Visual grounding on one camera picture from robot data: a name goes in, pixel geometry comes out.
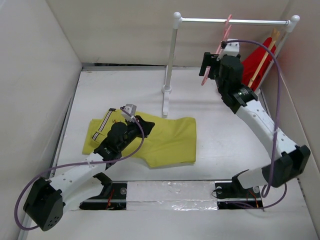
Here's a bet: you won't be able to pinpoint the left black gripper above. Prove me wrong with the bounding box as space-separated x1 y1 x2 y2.
118 115 154 152

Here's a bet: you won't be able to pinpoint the yellow-green trousers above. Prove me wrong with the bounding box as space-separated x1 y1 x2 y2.
82 108 197 168

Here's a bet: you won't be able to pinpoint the pink plastic clothes hanger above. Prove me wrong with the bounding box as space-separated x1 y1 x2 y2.
200 13 233 87

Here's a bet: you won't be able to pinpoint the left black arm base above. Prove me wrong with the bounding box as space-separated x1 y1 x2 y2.
79 173 128 211

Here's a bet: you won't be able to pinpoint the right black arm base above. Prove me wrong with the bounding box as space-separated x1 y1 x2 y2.
211 171 263 210

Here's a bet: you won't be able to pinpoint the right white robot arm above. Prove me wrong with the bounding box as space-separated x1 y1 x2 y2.
199 52 311 197

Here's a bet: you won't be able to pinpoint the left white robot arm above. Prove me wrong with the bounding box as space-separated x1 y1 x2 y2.
23 115 155 232

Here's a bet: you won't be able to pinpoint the red shorts on hanger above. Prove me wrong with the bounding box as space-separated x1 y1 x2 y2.
242 47 273 91

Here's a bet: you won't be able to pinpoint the wooden clothes hanger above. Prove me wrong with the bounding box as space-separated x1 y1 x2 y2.
248 28 280 88

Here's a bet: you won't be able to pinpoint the white metal clothes rack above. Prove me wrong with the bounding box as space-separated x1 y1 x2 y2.
161 11 301 118

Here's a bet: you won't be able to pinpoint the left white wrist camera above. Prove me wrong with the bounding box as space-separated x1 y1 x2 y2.
120 104 137 123

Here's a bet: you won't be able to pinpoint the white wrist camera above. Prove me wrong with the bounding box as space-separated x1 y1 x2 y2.
217 41 240 61
120 104 137 123

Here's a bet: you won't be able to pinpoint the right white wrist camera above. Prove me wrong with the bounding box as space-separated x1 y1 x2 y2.
217 41 240 61

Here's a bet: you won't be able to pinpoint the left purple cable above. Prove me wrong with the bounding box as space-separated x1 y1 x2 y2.
13 106 145 231

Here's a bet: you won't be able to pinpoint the purple cable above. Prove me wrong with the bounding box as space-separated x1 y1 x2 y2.
224 39 288 210
13 106 145 231

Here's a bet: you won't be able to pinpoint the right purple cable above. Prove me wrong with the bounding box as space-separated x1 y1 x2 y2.
224 39 288 210

